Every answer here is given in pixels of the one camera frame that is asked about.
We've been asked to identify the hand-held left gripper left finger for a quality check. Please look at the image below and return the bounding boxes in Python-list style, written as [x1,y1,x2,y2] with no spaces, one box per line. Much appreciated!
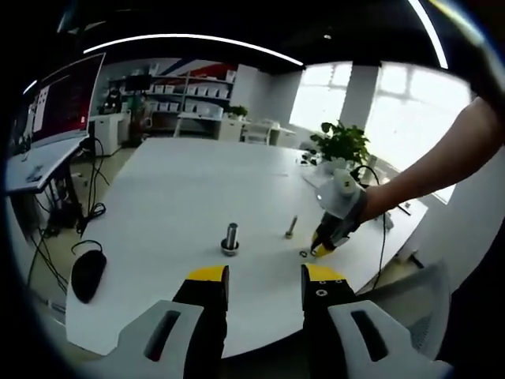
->
[84,265,230,379]

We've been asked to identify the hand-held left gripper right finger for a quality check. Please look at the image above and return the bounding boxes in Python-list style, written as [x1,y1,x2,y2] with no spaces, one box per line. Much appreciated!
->
[301,263,455,379]

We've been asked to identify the thick threaded stud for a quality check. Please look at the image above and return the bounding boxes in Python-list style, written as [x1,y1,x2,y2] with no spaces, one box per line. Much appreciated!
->
[220,222,243,258]

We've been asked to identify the white paper sheet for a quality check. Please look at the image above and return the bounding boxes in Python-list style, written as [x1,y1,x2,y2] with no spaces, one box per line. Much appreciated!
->
[301,172,329,191]

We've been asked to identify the small vine plant dish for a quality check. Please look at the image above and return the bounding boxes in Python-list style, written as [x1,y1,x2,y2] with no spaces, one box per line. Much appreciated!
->
[297,147,321,167]

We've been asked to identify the large green potted plant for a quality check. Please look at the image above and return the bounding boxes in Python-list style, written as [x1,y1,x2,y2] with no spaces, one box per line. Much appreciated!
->
[309,121,372,171]

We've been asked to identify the grey mesh office chair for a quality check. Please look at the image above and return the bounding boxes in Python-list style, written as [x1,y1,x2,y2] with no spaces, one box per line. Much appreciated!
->
[354,258,454,362]

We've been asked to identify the person's dark clothing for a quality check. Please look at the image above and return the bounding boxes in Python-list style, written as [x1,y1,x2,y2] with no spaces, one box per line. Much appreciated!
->
[433,272,505,376]

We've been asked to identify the black computer mouse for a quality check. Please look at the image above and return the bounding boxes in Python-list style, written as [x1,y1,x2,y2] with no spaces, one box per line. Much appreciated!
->
[70,249,108,305]

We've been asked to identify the narrow bright window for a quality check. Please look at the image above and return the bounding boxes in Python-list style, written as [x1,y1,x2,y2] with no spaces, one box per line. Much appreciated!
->
[289,62,353,136]

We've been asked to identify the large bright window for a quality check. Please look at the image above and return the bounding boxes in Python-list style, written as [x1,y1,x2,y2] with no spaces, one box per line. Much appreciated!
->
[364,64,473,199]

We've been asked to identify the white slatted chair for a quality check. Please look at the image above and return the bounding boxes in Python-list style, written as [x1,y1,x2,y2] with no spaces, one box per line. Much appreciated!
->
[241,122,274,146]

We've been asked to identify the white background desk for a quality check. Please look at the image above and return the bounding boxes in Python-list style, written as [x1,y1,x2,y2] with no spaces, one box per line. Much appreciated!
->
[174,111,225,140]

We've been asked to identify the black laptop stand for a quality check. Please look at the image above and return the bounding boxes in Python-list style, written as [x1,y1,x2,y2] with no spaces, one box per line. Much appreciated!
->
[35,157,87,238]

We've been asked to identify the shelf with white boxes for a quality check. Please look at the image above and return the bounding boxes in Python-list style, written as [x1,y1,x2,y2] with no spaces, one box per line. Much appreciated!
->
[107,69,237,132]

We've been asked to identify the long ceiling light strip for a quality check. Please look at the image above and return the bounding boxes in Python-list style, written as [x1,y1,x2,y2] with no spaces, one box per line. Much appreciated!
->
[407,0,450,69]
[82,32,305,66]

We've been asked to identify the white cabinet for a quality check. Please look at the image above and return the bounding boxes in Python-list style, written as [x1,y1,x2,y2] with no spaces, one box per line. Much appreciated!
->
[89,112,132,157]

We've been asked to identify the black monitor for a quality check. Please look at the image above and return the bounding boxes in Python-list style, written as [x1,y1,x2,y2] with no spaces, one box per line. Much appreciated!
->
[125,74,153,90]

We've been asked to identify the white laptop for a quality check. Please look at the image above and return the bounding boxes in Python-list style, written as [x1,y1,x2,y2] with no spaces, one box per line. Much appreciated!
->
[6,52,107,195]

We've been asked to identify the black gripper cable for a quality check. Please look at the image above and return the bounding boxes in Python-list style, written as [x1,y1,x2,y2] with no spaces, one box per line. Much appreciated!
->
[350,164,388,290]

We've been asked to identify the black mouse cable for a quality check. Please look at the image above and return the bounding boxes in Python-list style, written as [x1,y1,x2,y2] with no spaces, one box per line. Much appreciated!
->
[71,239,105,256]

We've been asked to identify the black floor cables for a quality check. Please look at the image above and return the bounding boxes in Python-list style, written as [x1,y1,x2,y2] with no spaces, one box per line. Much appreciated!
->
[29,133,116,294]

